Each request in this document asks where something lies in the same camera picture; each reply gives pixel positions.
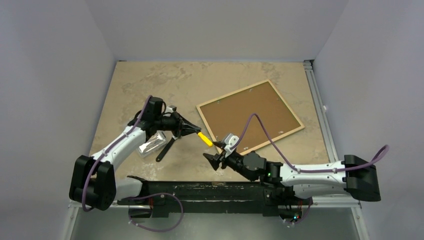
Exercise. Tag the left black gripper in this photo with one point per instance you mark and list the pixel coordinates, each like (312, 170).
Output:
(180, 123)

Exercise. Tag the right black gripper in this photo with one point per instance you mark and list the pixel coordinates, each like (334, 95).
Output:
(223, 158)

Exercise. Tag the yellow handled screwdriver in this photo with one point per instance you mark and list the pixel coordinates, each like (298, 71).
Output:
(205, 139)

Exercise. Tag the green picture frame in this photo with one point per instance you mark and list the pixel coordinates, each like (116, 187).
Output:
(257, 113)

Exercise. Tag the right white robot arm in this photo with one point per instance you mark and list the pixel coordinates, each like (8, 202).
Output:
(352, 176)

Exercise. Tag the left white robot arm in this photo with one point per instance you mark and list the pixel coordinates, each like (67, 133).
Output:
(93, 182)

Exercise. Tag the black adjustable wrench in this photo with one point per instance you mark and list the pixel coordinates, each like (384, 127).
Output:
(165, 150)

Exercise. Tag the clear plastic organizer box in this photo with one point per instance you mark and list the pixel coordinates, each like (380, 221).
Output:
(155, 143)

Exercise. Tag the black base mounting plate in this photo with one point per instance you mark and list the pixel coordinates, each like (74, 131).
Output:
(274, 211)

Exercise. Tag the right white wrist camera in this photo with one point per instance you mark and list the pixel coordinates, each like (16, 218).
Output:
(230, 142)

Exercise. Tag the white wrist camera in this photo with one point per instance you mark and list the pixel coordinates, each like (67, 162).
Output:
(170, 109)
(230, 142)

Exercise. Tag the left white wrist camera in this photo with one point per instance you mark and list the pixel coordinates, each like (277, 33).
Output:
(170, 109)

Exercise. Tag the front aluminium rail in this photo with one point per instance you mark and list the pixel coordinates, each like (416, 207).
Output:
(331, 200)

